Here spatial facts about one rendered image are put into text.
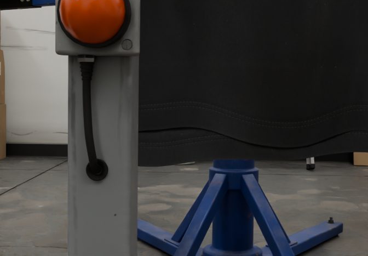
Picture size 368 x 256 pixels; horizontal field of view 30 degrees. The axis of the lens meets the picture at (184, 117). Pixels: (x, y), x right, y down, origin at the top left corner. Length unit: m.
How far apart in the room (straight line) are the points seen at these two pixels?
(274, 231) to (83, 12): 1.56
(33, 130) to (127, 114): 5.13
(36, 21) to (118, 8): 5.16
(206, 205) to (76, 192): 1.52
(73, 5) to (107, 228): 0.14
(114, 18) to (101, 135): 0.08
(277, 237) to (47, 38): 3.88
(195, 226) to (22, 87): 3.79
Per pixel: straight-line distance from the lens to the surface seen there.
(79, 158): 0.43
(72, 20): 0.39
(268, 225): 1.91
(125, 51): 0.41
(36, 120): 5.53
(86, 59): 0.41
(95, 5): 0.38
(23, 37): 5.56
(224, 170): 2.01
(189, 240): 1.88
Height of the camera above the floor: 0.61
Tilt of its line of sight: 3 degrees down
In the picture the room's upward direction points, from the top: 1 degrees clockwise
